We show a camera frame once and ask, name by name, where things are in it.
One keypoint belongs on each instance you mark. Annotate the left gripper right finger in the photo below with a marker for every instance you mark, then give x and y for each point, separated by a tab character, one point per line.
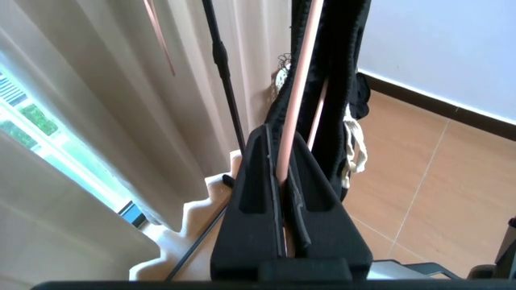
330	237

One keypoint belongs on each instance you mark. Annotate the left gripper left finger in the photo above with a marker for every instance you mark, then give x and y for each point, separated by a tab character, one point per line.
246	237

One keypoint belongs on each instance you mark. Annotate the pink clothes hanger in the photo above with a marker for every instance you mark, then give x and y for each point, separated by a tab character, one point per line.
296	92
159	36

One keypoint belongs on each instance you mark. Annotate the white laundry basket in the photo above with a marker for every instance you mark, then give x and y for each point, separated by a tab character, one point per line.
282	78

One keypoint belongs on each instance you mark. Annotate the black clothes rack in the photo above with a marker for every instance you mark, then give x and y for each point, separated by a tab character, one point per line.
223	72

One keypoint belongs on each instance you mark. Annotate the window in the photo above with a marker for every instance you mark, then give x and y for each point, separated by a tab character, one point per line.
60	155

